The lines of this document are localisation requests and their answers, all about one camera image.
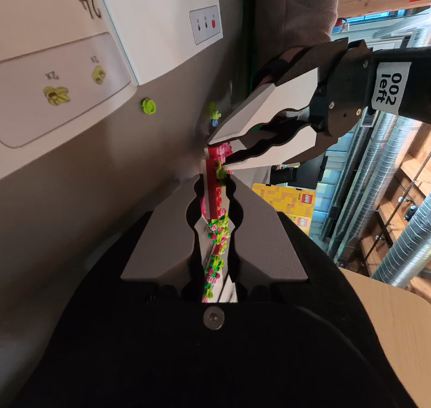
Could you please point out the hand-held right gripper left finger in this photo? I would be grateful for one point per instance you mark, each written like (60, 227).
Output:
(158, 246)

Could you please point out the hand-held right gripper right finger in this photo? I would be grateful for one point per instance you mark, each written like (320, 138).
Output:
(269, 246)

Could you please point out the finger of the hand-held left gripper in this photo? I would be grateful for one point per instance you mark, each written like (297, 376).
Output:
(286, 148)
(276, 98)

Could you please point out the large red lego heart section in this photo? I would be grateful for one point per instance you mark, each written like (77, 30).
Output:
(215, 263)

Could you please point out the small red lego heart section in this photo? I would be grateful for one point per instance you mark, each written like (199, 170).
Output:
(212, 192)

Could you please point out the person's left forearm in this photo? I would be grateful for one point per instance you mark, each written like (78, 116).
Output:
(296, 10)

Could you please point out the yellow lego box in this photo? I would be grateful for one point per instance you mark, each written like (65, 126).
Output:
(286, 202)

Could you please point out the lime lego leaf piece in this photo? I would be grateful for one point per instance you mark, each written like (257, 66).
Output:
(214, 110)

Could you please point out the lime round lego stud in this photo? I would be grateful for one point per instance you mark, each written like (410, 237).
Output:
(148, 106)

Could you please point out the lego instruction booklet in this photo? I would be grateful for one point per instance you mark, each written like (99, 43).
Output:
(151, 27)

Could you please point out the person's left hand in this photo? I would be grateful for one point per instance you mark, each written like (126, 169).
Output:
(286, 56)

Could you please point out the black monitor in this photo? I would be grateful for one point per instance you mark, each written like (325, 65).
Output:
(296, 175)

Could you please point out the green plastic holder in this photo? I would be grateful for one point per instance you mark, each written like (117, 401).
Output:
(248, 44)

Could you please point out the silver ventilation duct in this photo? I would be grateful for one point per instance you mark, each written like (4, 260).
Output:
(370, 179)

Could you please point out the large silver duct with grille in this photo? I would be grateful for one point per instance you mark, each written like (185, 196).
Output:
(407, 249)

